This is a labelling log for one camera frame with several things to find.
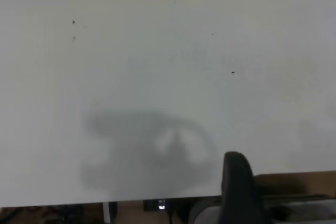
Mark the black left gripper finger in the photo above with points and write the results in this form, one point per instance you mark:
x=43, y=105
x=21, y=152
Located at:
x=239, y=195

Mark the black power strip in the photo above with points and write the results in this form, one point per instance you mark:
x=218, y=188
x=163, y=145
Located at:
x=152, y=205

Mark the white table leg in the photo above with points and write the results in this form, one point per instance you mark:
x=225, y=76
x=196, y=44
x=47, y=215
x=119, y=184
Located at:
x=106, y=213

